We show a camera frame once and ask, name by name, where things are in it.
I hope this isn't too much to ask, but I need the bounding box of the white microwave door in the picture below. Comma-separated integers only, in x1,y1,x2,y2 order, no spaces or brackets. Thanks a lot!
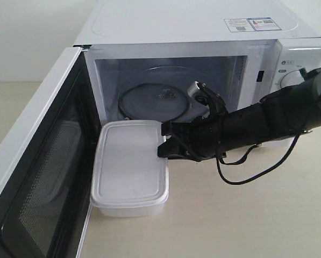
0,47,101,257

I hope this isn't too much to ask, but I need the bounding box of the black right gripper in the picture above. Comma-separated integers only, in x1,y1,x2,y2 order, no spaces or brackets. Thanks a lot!
157,114,230,161

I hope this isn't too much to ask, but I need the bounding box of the glass microwave turntable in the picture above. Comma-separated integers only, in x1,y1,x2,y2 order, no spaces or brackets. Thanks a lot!
118,83,190,122

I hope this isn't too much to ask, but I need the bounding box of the printed paper instruction sheet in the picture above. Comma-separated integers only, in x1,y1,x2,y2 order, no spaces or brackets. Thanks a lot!
224,17,281,32

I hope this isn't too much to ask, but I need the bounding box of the translucent plastic container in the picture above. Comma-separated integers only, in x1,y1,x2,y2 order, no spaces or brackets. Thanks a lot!
90,120,169,217

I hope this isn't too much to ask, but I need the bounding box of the white microwave oven body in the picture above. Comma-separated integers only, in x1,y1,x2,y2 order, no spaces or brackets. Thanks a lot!
75,1,321,126

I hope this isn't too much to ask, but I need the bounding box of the white upper power knob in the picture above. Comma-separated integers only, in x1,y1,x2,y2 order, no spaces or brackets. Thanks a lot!
280,70,304,89

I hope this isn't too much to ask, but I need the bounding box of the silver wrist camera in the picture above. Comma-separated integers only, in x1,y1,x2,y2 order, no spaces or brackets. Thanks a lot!
187,81,201,99

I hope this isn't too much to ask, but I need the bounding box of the black cable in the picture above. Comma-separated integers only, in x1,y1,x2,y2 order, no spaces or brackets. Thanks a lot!
215,128,314,186

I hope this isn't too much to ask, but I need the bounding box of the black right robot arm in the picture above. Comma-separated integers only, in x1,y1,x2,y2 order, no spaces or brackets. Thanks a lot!
158,68,321,162

